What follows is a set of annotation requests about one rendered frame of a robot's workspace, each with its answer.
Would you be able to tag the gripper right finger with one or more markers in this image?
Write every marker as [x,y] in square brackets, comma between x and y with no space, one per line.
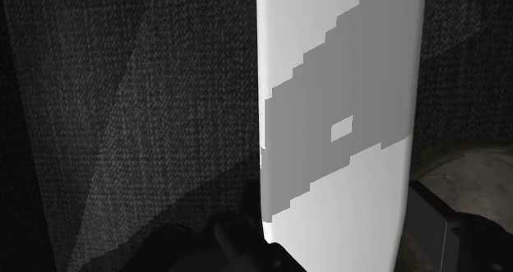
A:
[469,247]

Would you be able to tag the white tall rounded object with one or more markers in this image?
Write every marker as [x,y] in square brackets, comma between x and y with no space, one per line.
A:
[340,207]

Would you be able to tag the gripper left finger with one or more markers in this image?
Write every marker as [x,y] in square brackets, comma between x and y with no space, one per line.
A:
[224,247]

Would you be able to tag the dark grey fabric sofa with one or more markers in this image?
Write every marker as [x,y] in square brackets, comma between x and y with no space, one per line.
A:
[120,103]

